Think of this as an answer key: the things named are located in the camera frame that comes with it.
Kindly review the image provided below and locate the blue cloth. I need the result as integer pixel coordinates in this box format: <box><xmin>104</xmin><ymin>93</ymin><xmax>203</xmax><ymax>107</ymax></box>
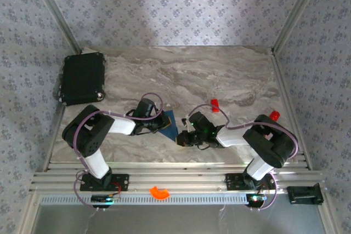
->
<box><xmin>158</xmin><ymin>109</ymin><xmax>179</xmax><ymax>142</ymax></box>

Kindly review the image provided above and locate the small red cylinder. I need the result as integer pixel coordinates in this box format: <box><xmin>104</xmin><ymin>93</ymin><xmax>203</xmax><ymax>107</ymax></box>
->
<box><xmin>210</xmin><ymin>99</ymin><xmax>222</xmax><ymax>113</ymax></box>

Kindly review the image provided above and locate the orange curved plastic piece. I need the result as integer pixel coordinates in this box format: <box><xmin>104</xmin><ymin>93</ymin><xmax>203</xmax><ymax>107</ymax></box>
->
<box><xmin>149</xmin><ymin>186</ymin><xmax>171</xmax><ymax>200</ymax></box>

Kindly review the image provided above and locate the small lit circuit board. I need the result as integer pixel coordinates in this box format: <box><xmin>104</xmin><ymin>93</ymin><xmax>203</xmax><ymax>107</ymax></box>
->
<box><xmin>246</xmin><ymin>194</ymin><xmax>268</xmax><ymax>208</ymax></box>
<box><xmin>90</xmin><ymin>194</ymin><xmax>121</xmax><ymax>204</ymax></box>

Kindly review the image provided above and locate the black rectangular case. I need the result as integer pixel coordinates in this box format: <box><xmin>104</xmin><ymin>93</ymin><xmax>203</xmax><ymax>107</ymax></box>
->
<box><xmin>59</xmin><ymin>52</ymin><xmax>107</xmax><ymax>106</ymax></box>

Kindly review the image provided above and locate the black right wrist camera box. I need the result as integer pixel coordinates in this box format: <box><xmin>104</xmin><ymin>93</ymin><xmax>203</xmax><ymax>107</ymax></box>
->
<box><xmin>188</xmin><ymin>112</ymin><xmax>217</xmax><ymax>136</ymax></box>

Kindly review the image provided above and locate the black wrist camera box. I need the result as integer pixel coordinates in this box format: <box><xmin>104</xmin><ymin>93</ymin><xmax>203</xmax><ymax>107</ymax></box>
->
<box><xmin>188</xmin><ymin>112</ymin><xmax>217</xmax><ymax>136</ymax></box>
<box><xmin>135</xmin><ymin>98</ymin><xmax>157</xmax><ymax>119</ymax></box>

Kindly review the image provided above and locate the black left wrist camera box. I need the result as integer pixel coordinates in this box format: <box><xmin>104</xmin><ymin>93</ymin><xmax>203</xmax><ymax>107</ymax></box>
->
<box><xmin>135</xmin><ymin>98</ymin><xmax>157</xmax><ymax>119</ymax></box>

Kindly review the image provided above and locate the aluminium base frame beam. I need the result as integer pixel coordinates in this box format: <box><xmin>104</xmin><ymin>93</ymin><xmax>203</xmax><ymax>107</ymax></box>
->
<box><xmin>29</xmin><ymin>162</ymin><xmax>325</xmax><ymax>194</ymax></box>

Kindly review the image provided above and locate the grey slotted cable duct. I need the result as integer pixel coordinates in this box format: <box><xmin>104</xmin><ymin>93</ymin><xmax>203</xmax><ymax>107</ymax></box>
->
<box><xmin>39</xmin><ymin>193</ymin><xmax>249</xmax><ymax>206</ymax></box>

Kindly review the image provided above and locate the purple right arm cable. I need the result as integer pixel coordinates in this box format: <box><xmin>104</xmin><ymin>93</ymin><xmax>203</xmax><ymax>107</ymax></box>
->
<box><xmin>189</xmin><ymin>104</ymin><xmax>300</xmax><ymax>212</ymax></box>

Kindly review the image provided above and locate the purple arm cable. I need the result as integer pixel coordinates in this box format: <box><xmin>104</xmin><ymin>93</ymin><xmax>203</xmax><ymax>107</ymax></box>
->
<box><xmin>189</xmin><ymin>104</ymin><xmax>300</xmax><ymax>212</ymax></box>
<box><xmin>72</xmin><ymin>93</ymin><xmax>165</xmax><ymax>212</ymax></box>

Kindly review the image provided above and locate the aluminium table side rail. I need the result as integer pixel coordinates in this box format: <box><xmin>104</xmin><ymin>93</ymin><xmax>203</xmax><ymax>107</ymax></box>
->
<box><xmin>41</xmin><ymin>105</ymin><xmax>68</xmax><ymax>173</ymax></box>
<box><xmin>270</xmin><ymin>49</ymin><xmax>313</xmax><ymax>170</ymax></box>

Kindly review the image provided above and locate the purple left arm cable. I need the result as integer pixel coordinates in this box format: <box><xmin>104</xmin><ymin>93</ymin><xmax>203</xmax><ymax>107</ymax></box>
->
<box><xmin>72</xmin><ymin>93</ymin><xmax>165</xmax><ymax>212</ymax></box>

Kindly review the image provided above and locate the black clamp bracket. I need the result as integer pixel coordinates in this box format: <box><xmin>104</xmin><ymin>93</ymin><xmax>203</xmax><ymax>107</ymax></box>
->
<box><xmin>286</xmin><ymin>183</ymin><xmax>324</xmax><ymax>206</ymax></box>

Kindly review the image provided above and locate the aluminium frame leg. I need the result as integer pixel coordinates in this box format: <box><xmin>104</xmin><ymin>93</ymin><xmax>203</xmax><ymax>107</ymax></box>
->
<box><xmin>16</xmin><ymin>191</ymin><xmax>42</xmax><ymax>234</ymax></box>
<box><xmin>316</xmin><ymin>203</ymin><xmax>341</xmax><ymax>234</ymax></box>

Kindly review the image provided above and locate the aluminium corner post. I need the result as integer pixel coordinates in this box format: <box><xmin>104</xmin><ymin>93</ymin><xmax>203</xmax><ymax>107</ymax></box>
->
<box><xmin>27</xmin><ymin>0</ymin><xmax>83</xmax><ymax>55</ymax></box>
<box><xmin>272</xmin><ymin>0</ymin><xmax>329</xmax><ymax>54</ymax></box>

